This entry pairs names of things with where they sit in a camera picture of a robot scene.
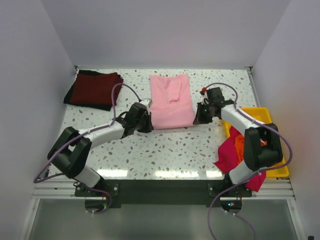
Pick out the folded dark red t shirt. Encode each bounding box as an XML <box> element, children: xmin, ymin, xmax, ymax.
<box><xmin>70</xmin><ymin>72</ymin><xmax>124</xmax><ymax>107</ymax></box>

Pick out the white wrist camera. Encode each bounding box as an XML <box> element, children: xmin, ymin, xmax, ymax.
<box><xmin>139</xmin><ymin>98</ymin><xmax>153</xmax><ymax>108</ymax></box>
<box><xmin>200</xmin><ymin>91</ymin><xmax>209</xmax><ymax>105</ymax></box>

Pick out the magenta t shirt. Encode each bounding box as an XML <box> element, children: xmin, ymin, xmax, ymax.
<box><xmin>214</xmin><ymin>126</ymin><xmax>266</xmax><ymax>192</ymax></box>

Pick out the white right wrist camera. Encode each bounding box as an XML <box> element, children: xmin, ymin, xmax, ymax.
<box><xmin>200</xmin><ymin>91</ymin><xmax>209</xmax><ymax>105</ymax></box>

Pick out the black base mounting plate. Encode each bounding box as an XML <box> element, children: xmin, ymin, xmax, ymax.
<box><xmin>74</xmin><ymin>178</ymin><xmax>253</xmax><ymax>210</ymax></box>

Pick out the orange t shirt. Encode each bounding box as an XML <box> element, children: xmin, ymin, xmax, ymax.
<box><xmin>233</xmin><ymin>134</ymin><xmax>268</xmax><ymax>163</ymax></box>

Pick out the folded black t shirt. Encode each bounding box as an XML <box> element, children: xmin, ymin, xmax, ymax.
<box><xmin>62</xmin><ymin>69</ymin><xmax>124</xmax><ymax>112</ymax></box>

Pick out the yellow plastic bin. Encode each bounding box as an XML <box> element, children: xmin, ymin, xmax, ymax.
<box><xmin>222</xmin><ymin>107</ymin><xmax>290</xmax><ymax>178</ymax></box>

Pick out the pink t shirt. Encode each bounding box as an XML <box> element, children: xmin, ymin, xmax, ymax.
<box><xmin>150</xmin><ymin>74</ymin><xmax>195</xmax><ymax>130</ymax></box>

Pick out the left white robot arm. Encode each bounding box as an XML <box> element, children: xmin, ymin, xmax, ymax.
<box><xmin>47</xmin><ymin>99</ymin><xmax>154</xmax><ymax>196</ymax></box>

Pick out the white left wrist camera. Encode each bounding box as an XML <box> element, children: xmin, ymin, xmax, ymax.
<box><xmin>139</xmin><ymin>98</ymin><xmax>153</xmax><ymax>108</ymax></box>

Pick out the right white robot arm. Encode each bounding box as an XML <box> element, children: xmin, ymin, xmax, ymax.
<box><xmin>193</xmin><ymin>87</ymin><xmax>283</xmax><ymax>197</ymax></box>

